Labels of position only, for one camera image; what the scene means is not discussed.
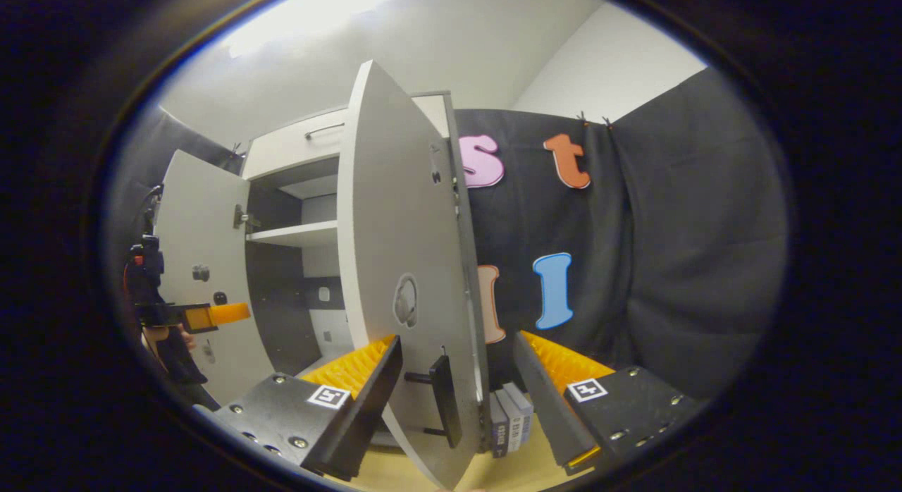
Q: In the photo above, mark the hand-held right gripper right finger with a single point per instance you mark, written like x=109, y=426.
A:
x=546, y=414

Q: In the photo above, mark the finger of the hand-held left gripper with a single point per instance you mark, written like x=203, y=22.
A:
x=225, y=314

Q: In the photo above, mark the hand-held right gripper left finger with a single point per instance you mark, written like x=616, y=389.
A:
x=370, y=411

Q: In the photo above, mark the white cabinet shelf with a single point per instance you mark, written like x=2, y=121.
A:
x=296, y=233
x=313, y=187

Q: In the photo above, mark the white cabinet door cat sticker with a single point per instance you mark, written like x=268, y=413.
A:
x=394, y=196

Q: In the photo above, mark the white shoe cabinet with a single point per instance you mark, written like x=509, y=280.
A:
x=275, y=302

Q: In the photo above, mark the metal door hinge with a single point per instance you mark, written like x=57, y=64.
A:
x=243, y=217

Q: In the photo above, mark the white cabinet door camera sticker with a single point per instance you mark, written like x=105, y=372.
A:
x=204, y=217

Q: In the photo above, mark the white cabinet drawer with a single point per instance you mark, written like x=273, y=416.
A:
x=289, y=146

